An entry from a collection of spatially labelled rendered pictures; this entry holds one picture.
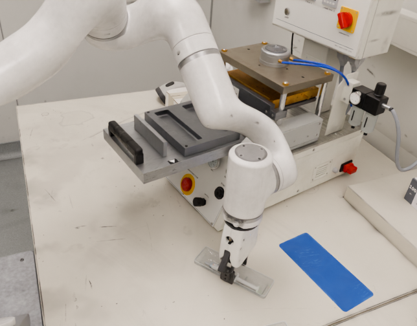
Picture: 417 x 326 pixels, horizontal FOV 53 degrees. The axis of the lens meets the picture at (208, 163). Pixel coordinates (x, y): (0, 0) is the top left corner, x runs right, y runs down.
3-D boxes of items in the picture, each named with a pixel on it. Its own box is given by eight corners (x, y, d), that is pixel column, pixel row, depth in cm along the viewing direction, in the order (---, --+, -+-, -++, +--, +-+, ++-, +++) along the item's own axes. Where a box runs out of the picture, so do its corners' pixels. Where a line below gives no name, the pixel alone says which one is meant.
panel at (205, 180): (157, 169, 129) (180, 115, 124) (213, 227, 110) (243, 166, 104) (152, 168, 128) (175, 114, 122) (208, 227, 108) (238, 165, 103)
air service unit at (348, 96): (341, 117, 119) (355, 68, 110) (384, 141, 109) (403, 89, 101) (329, 121, 116) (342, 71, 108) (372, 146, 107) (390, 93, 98)
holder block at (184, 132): (196, 107, 119) (196, 98, 117) (239, 139, 106) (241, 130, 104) (144, 119, 110) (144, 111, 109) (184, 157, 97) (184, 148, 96)
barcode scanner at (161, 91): (199, 92, 177) (200, 74, 172) (206, 100, 171) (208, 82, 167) (153, 97, 170) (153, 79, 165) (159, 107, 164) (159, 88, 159)
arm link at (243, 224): (251, 227, 80) (249, 238, 82) (270, 202, 86) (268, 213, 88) (214, 210, 83) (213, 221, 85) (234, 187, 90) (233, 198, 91)
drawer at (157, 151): (199, 115, 122) (200, 91, 118) (245, 152, 108) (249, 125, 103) (103, 141, 108) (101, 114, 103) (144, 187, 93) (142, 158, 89)
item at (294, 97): (267, 74, 129) (272, 44, 124) (320, 103, 115) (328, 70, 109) (223, 84, 120) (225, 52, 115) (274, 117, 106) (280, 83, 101)
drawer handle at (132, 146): (116, 132, 104) (114, 118, 102) (144, 163, 94) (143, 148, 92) (108, 134, 103) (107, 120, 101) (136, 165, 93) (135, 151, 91)
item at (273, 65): (276, 66, 135) (283, 26, 127) (352, 106, 114) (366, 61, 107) (215, 80, 122) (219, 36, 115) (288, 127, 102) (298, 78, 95)
